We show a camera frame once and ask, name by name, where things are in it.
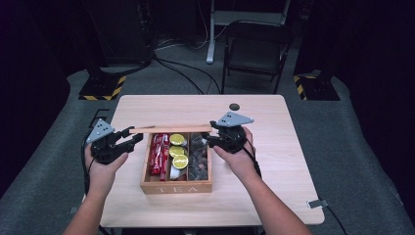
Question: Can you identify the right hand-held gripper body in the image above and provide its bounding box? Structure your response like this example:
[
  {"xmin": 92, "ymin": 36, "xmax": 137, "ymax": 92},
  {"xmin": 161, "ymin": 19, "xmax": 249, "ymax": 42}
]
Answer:
[{"xmin": 212, "ymin": 112, "xmax": 255, "ymax": 155}]

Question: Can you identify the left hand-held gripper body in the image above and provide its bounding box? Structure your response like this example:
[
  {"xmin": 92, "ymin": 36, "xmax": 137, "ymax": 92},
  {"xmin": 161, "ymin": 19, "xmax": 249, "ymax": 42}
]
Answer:
[{"xmin": 84, "ymin": 117, "xmax": 135, "ymax": 165}]

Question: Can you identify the wooden compartment box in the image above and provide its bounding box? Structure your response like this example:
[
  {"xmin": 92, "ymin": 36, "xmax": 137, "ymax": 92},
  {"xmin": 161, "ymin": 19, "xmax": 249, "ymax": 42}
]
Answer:
[{"xmin": 128, "ymin": 123, "xmax": 214, "ymax": 196}]

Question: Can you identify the person's right hand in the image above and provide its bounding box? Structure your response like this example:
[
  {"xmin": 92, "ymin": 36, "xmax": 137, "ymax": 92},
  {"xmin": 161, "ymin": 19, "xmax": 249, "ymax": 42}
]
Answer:
[{"xmin": 212, "ymin": 126, "xmax": 259, "ymax": 186}]

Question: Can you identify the person's left hand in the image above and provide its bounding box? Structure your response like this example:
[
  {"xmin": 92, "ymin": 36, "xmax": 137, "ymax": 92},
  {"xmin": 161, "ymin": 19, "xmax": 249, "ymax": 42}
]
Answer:
[{"xmin": 84, "ymin": 143, "xmax": 130, "ymax": 198}]

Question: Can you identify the pile of dark dried pieces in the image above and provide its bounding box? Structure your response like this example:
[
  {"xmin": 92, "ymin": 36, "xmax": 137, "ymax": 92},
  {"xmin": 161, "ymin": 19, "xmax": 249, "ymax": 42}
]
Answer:
[{"xmin": 188, "ymin": 132, "xmax": 209, "ymax": 181}]

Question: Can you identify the red stick packet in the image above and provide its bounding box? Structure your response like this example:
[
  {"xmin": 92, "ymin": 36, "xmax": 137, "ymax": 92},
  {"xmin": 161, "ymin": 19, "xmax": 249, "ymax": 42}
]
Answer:
[
  {"xmin": 159, "ymin": 133, "xmax": 171, "ymax": 182},
  {"xmin": 149, "ymin": 133, "xmax": 162, "ymax": 175}
]

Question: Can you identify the yellow-lidded capsule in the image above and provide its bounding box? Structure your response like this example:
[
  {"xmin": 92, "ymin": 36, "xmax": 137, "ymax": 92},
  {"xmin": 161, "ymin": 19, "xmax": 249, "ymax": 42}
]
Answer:
[
  {"xmin": 171, "ymin": 154, "xmax": 190, "ymax": 170},
  {"xmin": 168, "ymin": 133, "xmax": 188, "ymax": 147},
  {"xmin": 168, "ymin": 145, "xmax": 188, "ymax": 159}
]

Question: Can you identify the white packet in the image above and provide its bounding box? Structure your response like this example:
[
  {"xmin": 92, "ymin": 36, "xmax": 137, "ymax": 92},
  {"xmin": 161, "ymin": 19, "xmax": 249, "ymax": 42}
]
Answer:
[{"xmin": 169, "ymin": 166, "xmax": 188, "ymax": 181}]

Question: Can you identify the yellow-black striped stand base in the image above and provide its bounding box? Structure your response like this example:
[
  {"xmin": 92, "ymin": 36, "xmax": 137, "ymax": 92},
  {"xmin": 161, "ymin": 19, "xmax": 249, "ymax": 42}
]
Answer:
[
  {"xmin": 78, "ymin": 73, "xmax": 127, "ymax": 102},
  {"xmin": 292, "ymin": 72, "xmax": 341, "ymax": 102}
]

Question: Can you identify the black folding chair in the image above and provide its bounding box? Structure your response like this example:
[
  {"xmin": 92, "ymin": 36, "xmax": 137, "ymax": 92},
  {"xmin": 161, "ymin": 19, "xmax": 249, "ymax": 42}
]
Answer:
[{"xmin": 220, "ymin": 20, "xmax": 296, "ymax": 95}]

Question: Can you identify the white-legged desk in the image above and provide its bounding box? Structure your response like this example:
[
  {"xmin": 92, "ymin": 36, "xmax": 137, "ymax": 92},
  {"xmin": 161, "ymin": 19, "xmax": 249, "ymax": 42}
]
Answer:
[{"xmin": 206, "ymin": 0, "xmax": 292, "ymax": 65}]

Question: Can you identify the grey table edge clip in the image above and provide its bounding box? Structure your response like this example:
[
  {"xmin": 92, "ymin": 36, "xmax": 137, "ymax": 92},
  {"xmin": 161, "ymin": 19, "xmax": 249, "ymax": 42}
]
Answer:
[{"xmin": 307, "ymin": 199, "xmax": 330, "ymax": 210}]

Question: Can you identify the left hand-held gripper black cable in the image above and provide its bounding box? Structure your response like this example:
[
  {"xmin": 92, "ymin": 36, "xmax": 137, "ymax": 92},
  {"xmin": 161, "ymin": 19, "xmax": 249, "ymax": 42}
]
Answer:
[{"xmin": 80, "ymin": 132, "xmax": 95, "ymax": 197}]

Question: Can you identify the hand-held gripper black cable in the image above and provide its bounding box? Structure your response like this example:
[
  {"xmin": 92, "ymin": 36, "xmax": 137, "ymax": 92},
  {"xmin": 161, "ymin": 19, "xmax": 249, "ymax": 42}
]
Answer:
[
  {"xmin": 242, "ymin": 136, "xmax": 262, "ymax": 179},
  {"xmin": 80, "ymin": 132, "xmax": 95, "ymax": 197}
]

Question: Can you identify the right hand-held gripper black cable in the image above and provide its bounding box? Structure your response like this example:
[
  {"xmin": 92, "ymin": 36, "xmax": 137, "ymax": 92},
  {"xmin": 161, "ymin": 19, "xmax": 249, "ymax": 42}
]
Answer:
[{"xmin": 242, "ymin": 136, "xmax": 262, "ymax": 179}]

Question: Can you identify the black floor cable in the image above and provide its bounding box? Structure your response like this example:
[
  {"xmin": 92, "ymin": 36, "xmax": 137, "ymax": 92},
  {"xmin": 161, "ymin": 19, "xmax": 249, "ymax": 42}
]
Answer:
[{"xmin": 152, "ymin": 53, "xmax": 223, "ymax": 96}]

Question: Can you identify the white floor cable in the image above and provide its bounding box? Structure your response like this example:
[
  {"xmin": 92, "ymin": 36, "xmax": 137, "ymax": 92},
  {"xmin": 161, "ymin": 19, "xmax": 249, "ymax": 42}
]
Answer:
[{"xmin": 156, "ymin": 23, "xmax": 228, "ymax": 52}]

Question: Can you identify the black cable at table clip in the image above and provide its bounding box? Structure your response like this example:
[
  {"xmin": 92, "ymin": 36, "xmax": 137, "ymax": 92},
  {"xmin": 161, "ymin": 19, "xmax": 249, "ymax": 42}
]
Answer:
[{"xmin": 325, "ymin": 205, "xmax": 349, "ymax": 235}]

